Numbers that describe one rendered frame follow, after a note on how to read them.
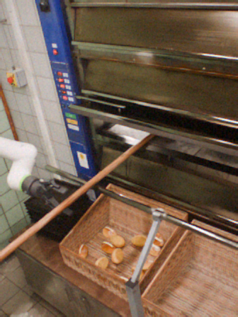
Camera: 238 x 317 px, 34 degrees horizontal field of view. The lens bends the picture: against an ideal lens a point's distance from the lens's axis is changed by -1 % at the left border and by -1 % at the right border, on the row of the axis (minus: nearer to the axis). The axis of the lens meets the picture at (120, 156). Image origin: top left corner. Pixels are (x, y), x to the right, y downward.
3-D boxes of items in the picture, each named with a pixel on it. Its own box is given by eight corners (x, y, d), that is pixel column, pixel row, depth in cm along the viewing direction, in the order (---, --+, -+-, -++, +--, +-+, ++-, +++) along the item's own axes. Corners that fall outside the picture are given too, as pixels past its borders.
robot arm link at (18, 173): (17, 188, 198) (-1, 185, 189) (24, 165, 198) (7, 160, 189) (34, 197, 189) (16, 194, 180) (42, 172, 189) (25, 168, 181)
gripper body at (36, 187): (40, 176, 181) (53, 182, 176) (44, 190, 186) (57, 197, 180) (27, 185, 177) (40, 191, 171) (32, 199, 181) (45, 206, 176)
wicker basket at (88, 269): (116, 216, 251) (110, 181, 237) (192, 249, 217) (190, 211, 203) (62, 264, 222) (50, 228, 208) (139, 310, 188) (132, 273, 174)
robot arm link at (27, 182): (23, 198, 184) (17, 182, 179) (41, 185, 191) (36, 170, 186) (30, 202, 180) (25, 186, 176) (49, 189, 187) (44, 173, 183)
